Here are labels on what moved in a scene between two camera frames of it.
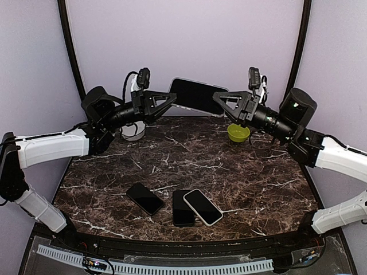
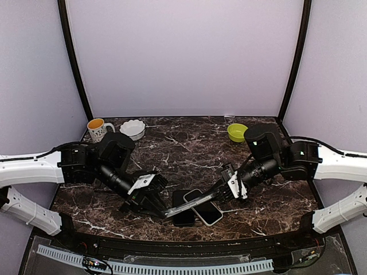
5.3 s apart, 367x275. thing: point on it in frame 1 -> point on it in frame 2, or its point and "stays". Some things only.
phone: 196,95 -> 209,211
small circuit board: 94,264 stays
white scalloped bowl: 131,130 stays
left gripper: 144,102 -> 147,205
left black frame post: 63,8 stays
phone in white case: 206,210 stays
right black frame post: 291,81 stays
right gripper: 245,109 -> 230,193
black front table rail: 123,244 stays
